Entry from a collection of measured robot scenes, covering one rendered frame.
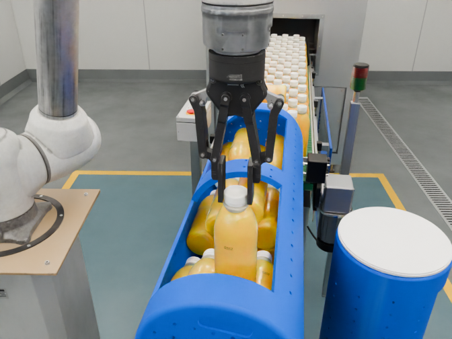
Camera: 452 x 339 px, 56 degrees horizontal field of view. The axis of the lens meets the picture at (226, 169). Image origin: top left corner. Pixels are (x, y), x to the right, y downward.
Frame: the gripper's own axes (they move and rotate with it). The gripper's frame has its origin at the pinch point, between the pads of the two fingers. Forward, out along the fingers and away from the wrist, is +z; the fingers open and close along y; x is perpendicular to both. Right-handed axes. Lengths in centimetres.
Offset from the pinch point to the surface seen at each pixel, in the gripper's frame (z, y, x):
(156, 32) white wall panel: 78, -166, 477
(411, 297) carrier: 41, 39, 22
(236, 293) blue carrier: 14.7, 1.3, -8.9
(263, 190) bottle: 19.1, 2.7, 28.5
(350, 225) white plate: 35, 25, 39
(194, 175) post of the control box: 59, -31, 99
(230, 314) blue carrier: 16.1, 0.8, -11.8
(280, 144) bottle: 24, 5, 64
